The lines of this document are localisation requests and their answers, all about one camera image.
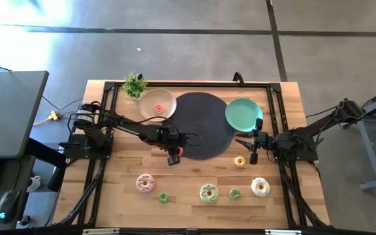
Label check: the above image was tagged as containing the small white cup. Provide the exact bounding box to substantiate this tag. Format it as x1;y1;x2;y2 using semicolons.
26;175;42;193

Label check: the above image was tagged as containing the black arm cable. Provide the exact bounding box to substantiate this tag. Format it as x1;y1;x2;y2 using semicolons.
304;103;342;120
174;130;205;148

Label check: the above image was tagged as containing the black table clamp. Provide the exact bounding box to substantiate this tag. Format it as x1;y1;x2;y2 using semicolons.
232;71;246;85

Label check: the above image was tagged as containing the dark grey desk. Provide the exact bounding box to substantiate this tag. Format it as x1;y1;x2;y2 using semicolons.
0;70;50;160

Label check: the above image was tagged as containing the beige round plate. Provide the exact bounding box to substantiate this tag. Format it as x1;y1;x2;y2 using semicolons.
138;88;178;123

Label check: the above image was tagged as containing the large pink glazed donut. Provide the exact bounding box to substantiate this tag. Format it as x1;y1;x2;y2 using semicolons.
135;173;156;195

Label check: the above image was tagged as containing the teal round plate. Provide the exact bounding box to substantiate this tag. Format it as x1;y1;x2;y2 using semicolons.
225;98;264;133

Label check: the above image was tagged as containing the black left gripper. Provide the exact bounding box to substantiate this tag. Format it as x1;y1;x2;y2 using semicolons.
157;125;189;166

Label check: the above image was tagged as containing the black chair armrest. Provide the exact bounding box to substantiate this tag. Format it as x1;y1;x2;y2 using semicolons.
27;137;69;193

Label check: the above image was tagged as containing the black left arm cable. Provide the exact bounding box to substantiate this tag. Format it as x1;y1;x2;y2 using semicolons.
174;130;205;148

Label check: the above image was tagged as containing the grey metal table frame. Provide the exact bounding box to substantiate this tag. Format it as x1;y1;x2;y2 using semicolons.
340;83;376;191

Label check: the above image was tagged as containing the black aluminium table frame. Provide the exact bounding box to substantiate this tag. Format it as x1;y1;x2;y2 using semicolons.
57;80;331;229

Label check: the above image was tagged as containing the large white glazed donut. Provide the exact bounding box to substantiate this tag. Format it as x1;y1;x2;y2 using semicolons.
250;176;272;198

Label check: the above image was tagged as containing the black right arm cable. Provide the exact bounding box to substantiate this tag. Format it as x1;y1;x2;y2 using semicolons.
304;103;342;120

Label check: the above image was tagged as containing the green plant in white pot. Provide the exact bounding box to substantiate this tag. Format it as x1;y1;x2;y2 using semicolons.
121;72;148;99

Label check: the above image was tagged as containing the black floor cable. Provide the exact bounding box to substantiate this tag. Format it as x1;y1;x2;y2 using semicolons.
0;63;84;112

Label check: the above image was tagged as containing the black computer mouse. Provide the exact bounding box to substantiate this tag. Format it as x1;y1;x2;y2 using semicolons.
0;188;22;225

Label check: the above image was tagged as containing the large mint glazed donut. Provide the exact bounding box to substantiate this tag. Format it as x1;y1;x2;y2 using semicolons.
199;183;220;204

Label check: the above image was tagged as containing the black round mat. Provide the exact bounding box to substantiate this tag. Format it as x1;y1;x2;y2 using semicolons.
165;91;236;161

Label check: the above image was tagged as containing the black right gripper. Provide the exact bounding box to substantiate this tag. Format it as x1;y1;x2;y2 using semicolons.
234;117;272;165

